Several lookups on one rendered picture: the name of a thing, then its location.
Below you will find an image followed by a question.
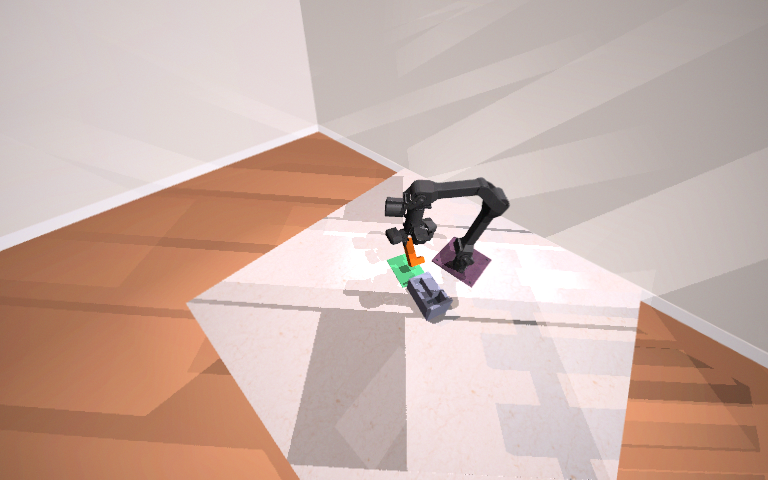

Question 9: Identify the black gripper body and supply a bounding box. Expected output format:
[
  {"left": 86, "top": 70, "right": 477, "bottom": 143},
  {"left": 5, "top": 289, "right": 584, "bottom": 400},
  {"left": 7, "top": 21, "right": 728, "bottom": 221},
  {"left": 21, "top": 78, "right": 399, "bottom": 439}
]
[{"left": 385, "top": 214, "right": 437, "bottom": 245}]

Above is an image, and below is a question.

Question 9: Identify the orange l-shaped part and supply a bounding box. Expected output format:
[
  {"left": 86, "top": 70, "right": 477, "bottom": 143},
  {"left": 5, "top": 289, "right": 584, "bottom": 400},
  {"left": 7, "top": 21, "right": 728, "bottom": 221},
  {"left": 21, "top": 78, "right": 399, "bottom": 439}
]
[{"left": 403, "top": 237, "right": 425, "bottom": 267}]

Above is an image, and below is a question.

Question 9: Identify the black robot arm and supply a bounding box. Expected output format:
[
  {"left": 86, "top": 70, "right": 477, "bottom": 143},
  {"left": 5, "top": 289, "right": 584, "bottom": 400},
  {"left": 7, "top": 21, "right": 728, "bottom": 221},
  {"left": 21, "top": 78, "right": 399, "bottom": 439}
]
[{"left": 385, "top": 177, "right": 510, "bottom": 274}]

